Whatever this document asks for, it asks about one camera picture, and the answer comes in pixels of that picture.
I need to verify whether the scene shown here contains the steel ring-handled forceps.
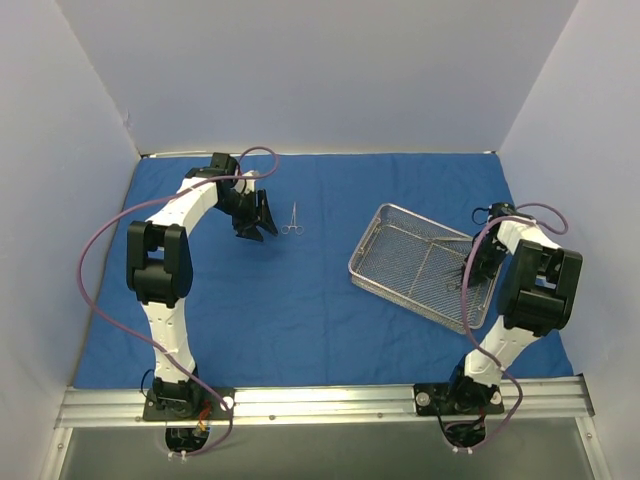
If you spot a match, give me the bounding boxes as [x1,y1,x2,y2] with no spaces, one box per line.
[281,201,304,235]

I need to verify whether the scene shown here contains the wire mesh instrument tray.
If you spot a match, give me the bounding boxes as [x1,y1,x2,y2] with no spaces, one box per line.
[348,203,472,334]

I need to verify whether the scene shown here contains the blue surgical wrap cloth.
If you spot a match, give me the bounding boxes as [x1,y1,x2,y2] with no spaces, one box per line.
[71,152,575,390]

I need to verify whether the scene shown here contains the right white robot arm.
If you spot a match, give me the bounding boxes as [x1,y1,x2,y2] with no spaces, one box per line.
[443,203,583,413]

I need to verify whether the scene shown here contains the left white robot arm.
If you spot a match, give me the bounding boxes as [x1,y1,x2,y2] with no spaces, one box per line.
[126,153,278,419]

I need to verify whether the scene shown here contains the steel surgical instruments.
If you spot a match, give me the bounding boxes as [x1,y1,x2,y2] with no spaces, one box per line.
[445,267,482,292]

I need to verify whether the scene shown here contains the steel tweezers in tray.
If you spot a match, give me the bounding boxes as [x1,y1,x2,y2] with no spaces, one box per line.
[431,237,473,244]

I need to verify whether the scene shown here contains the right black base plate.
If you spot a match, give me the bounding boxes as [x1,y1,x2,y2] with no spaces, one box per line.
[412,383,505,416]

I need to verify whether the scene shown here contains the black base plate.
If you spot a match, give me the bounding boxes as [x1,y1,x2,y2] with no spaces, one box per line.
[142,383,228,422]
[412,383,505,416]

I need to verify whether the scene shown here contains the aluminium front rail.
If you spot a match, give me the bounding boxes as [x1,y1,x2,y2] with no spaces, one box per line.
[55,376,595,428]

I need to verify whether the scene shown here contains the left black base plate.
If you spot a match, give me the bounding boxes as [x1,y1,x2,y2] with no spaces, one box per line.
[142,383,228,422]

